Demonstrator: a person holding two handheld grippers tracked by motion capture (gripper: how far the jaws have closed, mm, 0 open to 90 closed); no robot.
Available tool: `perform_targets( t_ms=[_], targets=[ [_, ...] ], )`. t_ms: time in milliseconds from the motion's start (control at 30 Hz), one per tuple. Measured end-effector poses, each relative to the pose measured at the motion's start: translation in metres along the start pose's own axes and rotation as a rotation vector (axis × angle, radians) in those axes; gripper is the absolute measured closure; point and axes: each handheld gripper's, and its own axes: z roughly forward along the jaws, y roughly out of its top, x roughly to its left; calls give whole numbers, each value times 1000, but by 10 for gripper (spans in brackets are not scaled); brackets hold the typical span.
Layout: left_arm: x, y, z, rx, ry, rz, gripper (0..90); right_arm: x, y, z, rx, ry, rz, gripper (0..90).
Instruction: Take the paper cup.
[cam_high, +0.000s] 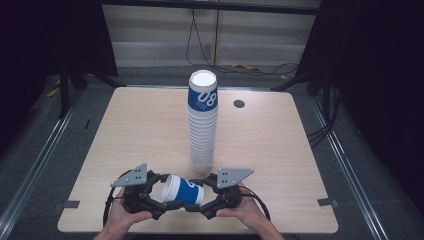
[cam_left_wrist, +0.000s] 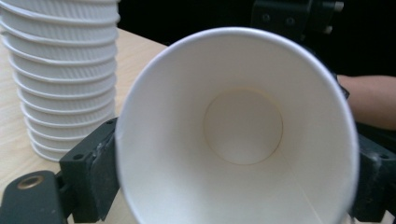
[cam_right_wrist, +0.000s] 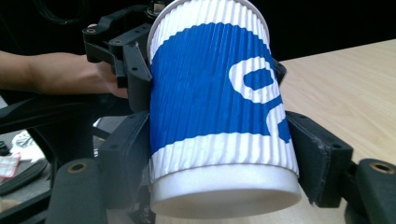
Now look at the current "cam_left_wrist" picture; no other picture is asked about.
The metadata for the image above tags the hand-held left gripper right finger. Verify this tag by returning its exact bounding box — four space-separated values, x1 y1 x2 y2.
349 132 396 224

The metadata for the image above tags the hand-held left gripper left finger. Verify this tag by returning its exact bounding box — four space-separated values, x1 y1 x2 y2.
59 117 121 224

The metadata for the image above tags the stack of white ribbed cups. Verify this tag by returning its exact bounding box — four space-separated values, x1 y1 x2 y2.
0 0 122 163

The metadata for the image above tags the blue white paper cup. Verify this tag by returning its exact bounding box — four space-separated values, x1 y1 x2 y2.
114 26 361 224

